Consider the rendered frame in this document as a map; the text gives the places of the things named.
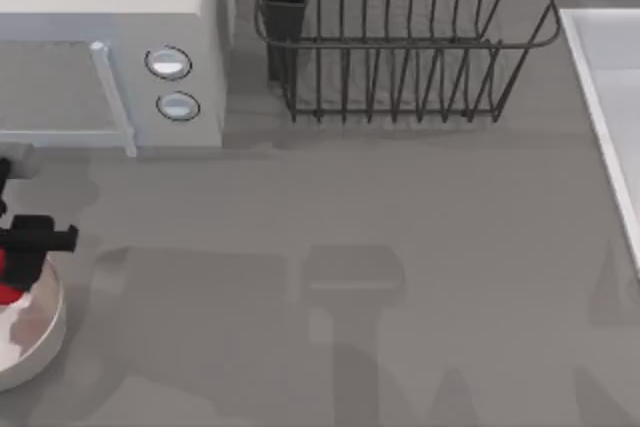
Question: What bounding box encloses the red object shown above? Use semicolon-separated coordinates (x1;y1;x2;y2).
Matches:
0;245;32;307

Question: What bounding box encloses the white round bowl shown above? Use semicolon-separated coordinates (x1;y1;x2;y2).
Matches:
0;250;68;394

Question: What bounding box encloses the microwave oven door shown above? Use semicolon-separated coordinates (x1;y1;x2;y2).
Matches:
0;39;129;149

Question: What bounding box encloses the small round microwave knob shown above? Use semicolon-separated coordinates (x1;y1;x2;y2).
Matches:
155;90;202;124

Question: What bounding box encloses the large round microwave knob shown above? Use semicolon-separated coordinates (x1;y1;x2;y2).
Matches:
143;44;194;83

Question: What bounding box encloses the white sink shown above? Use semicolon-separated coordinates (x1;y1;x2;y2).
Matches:
558;7;640;283

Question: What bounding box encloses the pale microwave door handle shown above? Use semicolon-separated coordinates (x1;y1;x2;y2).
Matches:
89;40;138;159

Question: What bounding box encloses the dark wire dish rack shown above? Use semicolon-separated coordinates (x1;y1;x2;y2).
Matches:
252;0;562;125

